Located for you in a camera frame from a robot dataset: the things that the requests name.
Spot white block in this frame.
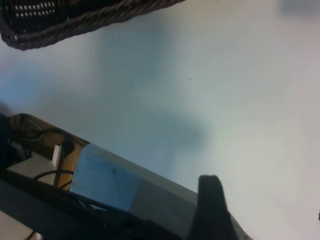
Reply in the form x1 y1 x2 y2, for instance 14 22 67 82
6 144 63 186

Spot dark brown woven basket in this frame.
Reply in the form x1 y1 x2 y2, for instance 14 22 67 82
0 0 187 52

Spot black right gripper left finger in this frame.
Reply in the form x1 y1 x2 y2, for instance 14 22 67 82
191 174 239 240

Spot thin black floor cable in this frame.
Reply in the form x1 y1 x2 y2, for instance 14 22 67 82
32 169 76 191

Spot tangled black cables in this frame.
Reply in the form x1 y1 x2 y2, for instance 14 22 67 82
9 113 76 156

